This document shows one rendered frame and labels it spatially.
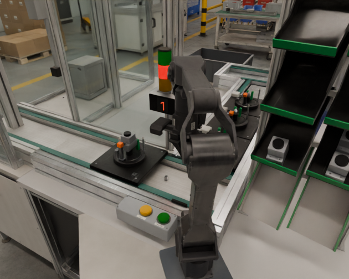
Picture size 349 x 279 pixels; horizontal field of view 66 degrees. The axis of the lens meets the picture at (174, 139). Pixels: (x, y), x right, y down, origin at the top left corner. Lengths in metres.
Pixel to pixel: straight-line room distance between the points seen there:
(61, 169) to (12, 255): 1.17
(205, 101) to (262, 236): 0.72
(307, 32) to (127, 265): 0.83
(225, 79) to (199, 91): 1.69
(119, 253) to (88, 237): 0.14
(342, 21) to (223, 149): 0.46
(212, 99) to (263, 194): 0.55
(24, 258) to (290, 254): 1.73
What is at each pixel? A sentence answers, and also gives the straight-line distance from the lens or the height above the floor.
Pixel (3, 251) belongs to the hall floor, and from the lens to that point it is 2.34.
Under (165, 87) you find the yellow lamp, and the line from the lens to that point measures 1.03.
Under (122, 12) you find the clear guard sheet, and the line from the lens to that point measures 1.12.
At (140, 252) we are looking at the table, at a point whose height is 0.86.
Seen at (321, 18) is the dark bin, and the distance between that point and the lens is 0.77.
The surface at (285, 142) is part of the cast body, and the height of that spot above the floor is 1.27.
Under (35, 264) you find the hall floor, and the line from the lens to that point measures 2.17.
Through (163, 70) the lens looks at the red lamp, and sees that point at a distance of 1.01.
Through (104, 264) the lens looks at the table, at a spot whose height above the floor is 0.86.
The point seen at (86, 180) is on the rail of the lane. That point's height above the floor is 0.95.
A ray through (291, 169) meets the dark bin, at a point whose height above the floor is 1.20.
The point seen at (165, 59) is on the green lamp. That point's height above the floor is 1.38.
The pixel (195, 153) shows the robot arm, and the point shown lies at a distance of 0.39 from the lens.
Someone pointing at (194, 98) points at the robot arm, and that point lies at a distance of 0.43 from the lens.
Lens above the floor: 1.67
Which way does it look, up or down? 33 degrees down
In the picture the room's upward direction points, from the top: straight up
